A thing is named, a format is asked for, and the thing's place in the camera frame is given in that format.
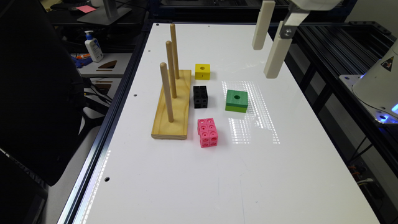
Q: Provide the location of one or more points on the silver monitor stand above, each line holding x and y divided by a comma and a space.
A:
106, 13

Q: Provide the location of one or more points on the green wooden block with hole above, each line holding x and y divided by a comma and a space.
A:
236, 101

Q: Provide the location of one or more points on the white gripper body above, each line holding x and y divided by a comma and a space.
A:
316, 5

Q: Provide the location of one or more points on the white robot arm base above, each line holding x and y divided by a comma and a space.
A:
376, 90

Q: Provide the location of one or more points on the pink sticky note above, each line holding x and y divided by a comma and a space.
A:
86, 8

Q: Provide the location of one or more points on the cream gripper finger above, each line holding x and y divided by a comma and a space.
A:
282, 42
262, 24

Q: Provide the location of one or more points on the black office chair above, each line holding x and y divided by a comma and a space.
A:
41, 109

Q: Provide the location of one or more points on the rear wooden peg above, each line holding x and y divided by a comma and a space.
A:
174, 49

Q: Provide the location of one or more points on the middle wooden peg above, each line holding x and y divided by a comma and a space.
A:
171, 69

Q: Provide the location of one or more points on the black linking cube block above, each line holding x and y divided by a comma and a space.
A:
200, 97

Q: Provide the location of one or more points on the blue and orange tool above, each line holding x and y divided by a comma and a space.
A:
82, 60

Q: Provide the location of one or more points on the wooden peg board base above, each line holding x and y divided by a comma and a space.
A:
162, 128

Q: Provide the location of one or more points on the front wooden peg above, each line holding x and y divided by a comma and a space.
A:
167, 92

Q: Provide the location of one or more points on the white lotion pump bottle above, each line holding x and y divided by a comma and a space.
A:
93, 47

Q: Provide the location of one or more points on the wooden peg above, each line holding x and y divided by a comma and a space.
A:
167, 92
171, 69
174, 49

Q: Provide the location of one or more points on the pink linking cube block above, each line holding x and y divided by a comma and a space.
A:
208, 132

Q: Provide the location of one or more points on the yellow wooden block with hole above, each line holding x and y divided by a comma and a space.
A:
202, 71

